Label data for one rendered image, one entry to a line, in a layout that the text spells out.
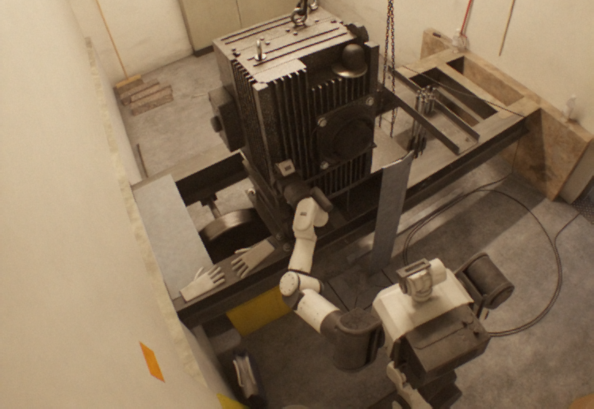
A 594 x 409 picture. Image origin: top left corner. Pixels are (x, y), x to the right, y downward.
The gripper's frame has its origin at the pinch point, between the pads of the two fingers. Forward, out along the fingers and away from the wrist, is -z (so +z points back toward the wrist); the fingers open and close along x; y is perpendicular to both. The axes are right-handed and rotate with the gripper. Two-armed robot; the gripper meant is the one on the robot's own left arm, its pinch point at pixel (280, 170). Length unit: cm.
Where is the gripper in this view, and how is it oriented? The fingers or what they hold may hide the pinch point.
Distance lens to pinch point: 147.3
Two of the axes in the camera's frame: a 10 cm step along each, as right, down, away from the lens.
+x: 8.7, -4.2, 2.7
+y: -0.9, -6.6, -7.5
